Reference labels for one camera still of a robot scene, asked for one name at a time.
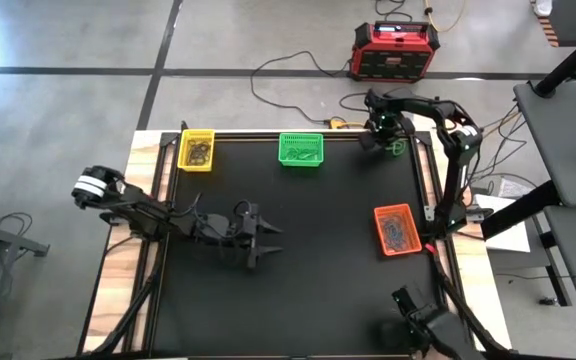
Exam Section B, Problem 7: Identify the green plastic basket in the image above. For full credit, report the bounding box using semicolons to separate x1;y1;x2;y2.
277;132;325;168

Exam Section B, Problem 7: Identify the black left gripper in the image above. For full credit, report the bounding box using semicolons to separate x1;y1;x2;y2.
206;200;285;270

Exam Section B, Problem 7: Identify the black stand pole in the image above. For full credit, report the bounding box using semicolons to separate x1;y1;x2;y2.
534;22;576;97

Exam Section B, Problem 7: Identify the black floor cable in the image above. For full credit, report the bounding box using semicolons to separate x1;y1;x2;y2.
250;49;354;125
373;0;412;23

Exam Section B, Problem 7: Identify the black stand beam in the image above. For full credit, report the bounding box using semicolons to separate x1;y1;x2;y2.
481;179;562;240

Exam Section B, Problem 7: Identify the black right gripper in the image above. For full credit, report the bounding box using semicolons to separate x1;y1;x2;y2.
359;88;413;151

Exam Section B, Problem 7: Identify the yellow plastic basket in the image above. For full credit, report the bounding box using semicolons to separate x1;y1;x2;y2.
176;128;216;173

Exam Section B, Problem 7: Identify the red black power station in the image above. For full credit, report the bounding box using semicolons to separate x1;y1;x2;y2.
350;20;442;84

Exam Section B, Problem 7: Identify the black table mat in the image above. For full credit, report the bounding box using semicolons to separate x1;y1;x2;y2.
152;133;452;357

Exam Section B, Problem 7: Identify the black floor rail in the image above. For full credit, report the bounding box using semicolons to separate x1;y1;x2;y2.
537;230;573;308

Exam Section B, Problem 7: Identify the orange plastic basket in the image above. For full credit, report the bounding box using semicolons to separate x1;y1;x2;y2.
373;202;423;257

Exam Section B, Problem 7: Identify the yellow extension plug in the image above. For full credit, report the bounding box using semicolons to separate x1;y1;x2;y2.
328;116;367;130

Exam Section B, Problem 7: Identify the clear plastic bag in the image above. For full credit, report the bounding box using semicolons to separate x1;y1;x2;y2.
496;177;524;199

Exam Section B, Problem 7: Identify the yellow floor cable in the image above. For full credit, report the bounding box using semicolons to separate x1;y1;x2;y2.
422;0;469;34

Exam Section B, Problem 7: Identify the white paper sheet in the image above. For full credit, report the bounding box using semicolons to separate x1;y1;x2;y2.
472;193;532;254

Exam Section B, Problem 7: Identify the black mat with orange stripes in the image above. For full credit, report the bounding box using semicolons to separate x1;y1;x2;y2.
535;0;576;49

